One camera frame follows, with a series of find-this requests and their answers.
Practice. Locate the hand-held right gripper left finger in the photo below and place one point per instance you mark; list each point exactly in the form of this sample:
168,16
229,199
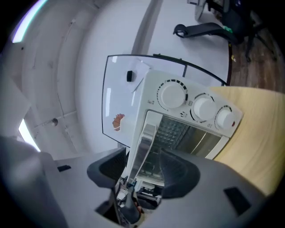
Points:
95,171

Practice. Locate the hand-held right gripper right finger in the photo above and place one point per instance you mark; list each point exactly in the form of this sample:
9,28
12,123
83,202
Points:
189,178

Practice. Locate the white plastic tray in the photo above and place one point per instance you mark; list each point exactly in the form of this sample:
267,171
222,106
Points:
151,89

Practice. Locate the large white oven knob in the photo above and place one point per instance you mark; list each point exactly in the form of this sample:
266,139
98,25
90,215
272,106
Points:
173,96

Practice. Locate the ceiling sprinkler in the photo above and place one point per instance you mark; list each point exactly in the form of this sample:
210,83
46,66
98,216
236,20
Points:
54,122

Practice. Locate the whiteboard on black stand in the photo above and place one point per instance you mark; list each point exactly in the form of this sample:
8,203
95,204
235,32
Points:
120,100

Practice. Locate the long ceiling light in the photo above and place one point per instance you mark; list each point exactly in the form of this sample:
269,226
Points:
29,135
26,24

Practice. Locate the wooden desk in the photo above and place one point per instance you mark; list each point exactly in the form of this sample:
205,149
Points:
256,133

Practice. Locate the black whiteboard eraser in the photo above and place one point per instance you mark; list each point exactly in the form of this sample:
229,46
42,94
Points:
129,76

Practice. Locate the white paper sheet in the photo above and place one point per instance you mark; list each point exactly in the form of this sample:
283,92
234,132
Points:
141,73

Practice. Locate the black office chair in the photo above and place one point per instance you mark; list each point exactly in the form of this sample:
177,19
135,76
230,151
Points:
207,30

